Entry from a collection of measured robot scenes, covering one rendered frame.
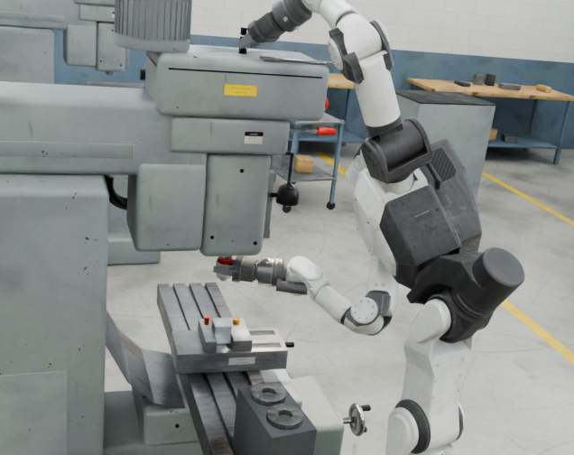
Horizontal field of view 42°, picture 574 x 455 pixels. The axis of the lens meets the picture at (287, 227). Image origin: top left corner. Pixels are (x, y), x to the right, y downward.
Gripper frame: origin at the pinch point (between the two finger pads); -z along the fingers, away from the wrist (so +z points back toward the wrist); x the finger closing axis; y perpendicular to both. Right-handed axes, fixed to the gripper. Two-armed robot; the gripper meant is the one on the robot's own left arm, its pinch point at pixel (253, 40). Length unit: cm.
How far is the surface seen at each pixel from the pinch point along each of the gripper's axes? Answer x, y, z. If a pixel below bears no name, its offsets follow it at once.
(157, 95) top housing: -25.9, -4.8, -18.3
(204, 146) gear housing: -16.0, -20.7, -19.5
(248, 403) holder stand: -38, -85, -27
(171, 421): -20, -86, -73
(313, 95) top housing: 4.0, -21.2, 6.8
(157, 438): -23, -88, -79
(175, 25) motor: -21.0, 8.5, -6.9
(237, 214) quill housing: -5.6, -40.1, -27.1
